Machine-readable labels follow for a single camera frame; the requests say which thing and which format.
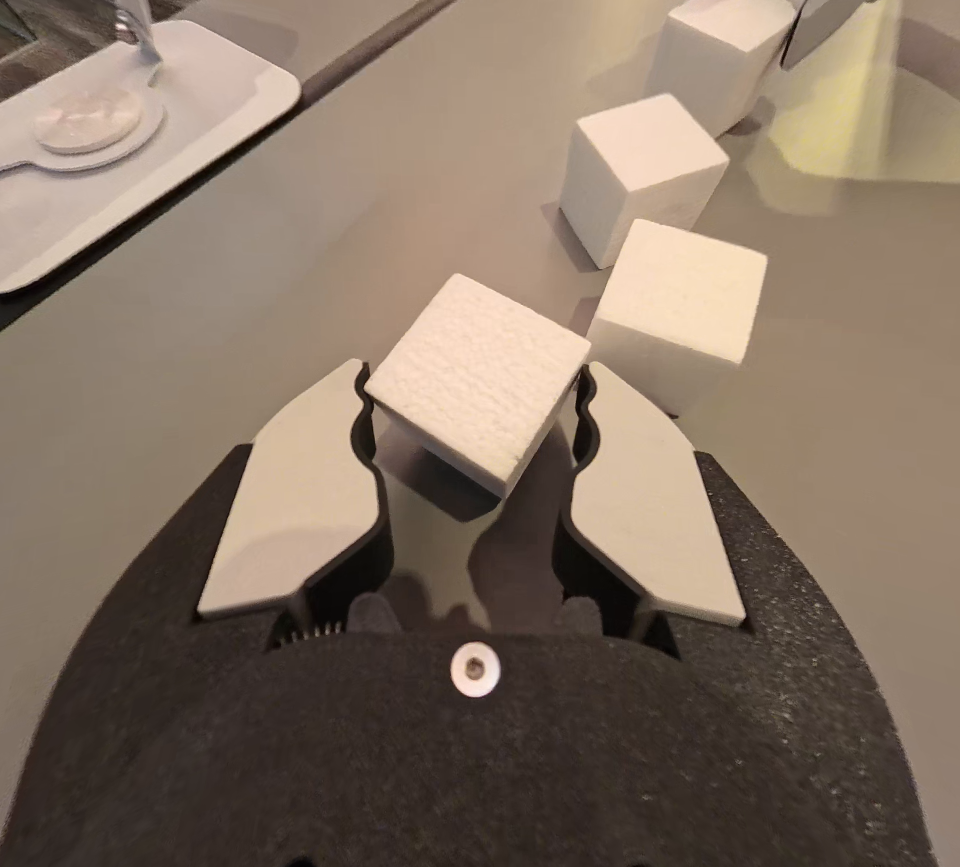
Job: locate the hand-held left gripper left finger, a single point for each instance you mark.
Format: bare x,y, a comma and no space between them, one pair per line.
300,507

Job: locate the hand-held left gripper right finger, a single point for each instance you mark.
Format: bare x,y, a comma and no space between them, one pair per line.
652,514

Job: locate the white foam cube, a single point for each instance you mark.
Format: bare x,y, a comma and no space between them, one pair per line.
637,169
675,312
712,49
480,379

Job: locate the wooden board document stand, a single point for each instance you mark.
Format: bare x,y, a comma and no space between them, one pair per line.
187,132

